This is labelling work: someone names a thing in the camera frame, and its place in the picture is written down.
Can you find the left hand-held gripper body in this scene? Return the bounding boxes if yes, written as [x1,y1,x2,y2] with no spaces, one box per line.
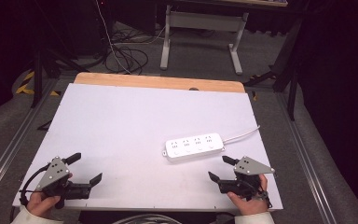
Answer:
[35,156,91,209]

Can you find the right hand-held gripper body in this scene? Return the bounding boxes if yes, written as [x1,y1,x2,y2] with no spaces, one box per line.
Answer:
[217,156,276,202]

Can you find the person's left hand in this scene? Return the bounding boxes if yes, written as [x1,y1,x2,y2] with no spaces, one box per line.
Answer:
[26,173,75,218]

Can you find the person's right hand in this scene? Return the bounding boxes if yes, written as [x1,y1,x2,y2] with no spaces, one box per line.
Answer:
[227,174,269,217]

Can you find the white power strip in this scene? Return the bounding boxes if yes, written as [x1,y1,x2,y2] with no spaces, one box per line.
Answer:
[162,133,226,163]

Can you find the white table board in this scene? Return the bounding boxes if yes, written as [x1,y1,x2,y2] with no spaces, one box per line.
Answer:
[12,82,284,213]

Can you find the yellow black floor tape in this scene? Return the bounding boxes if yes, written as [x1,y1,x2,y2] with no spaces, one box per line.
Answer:
[15,70,61,97]

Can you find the black metal stand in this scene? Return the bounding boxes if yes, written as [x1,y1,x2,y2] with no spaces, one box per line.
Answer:
[243,18,306,121]
[30,46,90,108]

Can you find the wooden table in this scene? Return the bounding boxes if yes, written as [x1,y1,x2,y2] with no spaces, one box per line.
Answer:
[74,72,246,94]

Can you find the white power strip cable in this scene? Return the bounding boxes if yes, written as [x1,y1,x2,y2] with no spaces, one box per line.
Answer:
[222,124,261,146]

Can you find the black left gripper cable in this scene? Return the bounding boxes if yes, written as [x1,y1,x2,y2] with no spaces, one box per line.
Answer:
[19,162,51,207]

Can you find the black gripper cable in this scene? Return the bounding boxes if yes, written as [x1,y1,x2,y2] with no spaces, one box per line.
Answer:
[255,189,273,209]
[19,162,51,207]

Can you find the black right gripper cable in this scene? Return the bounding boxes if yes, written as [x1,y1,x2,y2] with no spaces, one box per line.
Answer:
[255,189,273,209]

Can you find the aluminium floor rail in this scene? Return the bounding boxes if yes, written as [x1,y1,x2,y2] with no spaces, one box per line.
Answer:
[0,78,61,202]
[275,92,337,224]

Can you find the grey cable under table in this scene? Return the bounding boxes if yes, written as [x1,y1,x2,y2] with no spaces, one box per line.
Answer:
[111,213,182,224]

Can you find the black floor cables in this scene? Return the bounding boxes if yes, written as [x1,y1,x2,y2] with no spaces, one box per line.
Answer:
[103,45,150,76]

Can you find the thin white floor cable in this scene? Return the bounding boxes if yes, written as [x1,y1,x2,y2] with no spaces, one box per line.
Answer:
[94,0,132,75]

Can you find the white metal desk frame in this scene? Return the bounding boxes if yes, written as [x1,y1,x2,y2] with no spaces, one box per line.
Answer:
[159,4,250,76]

